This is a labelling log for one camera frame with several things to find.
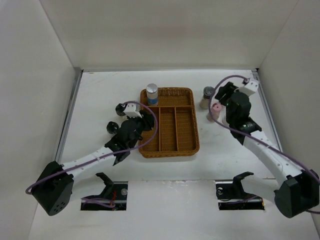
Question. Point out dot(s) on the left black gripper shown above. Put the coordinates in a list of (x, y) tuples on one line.
[(147, 120)]

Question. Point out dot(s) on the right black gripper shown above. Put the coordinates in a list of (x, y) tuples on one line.
[(228, 89)]

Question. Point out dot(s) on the black-top grinder jar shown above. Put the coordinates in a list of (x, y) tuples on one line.
[(208, 91)]

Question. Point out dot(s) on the pink-lid spice jar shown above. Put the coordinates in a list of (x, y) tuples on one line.
[(215, 112)]

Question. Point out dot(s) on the small black-cap glass jar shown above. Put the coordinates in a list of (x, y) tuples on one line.
[(120, 109)]

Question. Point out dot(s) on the blue-label silver-cap bottle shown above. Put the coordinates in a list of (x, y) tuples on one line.
[(152, 94)]

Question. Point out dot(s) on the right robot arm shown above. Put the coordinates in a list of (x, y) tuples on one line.
[(295, 189)]

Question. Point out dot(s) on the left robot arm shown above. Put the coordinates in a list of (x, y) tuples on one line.
[(56, 185)]

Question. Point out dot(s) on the brown wicker divided basket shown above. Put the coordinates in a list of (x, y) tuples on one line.
[(177, 134)]

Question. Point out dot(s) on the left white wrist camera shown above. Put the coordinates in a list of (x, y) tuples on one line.
[(131, 111)]

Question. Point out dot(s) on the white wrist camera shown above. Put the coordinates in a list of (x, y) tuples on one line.
[(250, 86), (131, 111)]

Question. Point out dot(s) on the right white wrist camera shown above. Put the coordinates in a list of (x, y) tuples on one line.
[(250, 86)]

